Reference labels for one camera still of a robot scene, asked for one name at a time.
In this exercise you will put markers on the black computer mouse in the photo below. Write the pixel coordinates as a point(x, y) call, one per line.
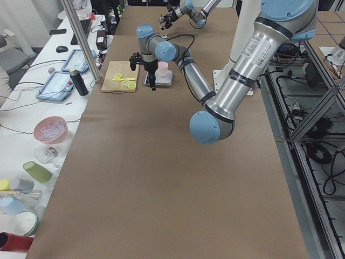
point(61, 49)

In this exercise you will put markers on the grey office chair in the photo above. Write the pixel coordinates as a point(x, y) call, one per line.
point(14, 59)

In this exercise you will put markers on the red cylinder container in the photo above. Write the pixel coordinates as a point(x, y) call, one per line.
point(15, 243)

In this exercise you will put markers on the green plastic cup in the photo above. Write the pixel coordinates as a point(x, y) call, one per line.
point(38, 172)

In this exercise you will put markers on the white green rimmed bowl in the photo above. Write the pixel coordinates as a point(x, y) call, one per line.
point(24, 223)

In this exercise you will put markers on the light blue cup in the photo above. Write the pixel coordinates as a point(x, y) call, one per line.
point(11, 205)

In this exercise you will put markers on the far teach pendant tablet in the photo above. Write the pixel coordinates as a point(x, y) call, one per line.
point(75, 61)

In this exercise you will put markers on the bamboo cutting board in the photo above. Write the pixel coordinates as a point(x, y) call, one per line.
point(110, 86)

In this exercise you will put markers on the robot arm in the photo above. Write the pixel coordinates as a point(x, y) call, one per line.
point(197, 19)
point(262, 27)

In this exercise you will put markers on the pink plastic cup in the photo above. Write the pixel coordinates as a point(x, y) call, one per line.
point(162, 69)

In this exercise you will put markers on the teach pendant tablet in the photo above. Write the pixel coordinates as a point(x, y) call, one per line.
point(75, 61)
point(57, 88)

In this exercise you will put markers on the black thermos bottle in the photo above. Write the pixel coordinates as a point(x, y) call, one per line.
point(78, 82)

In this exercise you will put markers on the clear glass sauce bottle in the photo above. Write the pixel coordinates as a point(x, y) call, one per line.
point(163, 32)

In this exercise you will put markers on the digital kitchen scale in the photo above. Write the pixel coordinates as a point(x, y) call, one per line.
point(160, 81)

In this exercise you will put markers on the aluminium frame post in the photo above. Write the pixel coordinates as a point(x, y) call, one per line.
point(80, 35)

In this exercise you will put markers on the pink bowl with ice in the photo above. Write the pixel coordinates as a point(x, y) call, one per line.
point(51, 130)

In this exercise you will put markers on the yellow cup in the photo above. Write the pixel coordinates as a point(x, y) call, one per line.
point(4, 185)

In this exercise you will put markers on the near teach pendant tablet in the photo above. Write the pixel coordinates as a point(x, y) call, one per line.
point(57, 88)

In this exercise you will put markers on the lemon slice top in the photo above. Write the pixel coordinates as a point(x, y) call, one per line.
point(131, 86)

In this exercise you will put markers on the lemon slice bottom front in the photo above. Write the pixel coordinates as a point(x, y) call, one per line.
point(118, 76)

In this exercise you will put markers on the grey cup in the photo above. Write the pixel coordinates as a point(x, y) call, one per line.
point(22, 185)

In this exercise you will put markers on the black smartphone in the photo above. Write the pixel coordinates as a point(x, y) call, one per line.
point(57, 32)

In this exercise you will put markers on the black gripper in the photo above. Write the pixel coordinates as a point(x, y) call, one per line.
point(168, 18)
point(150, 67)

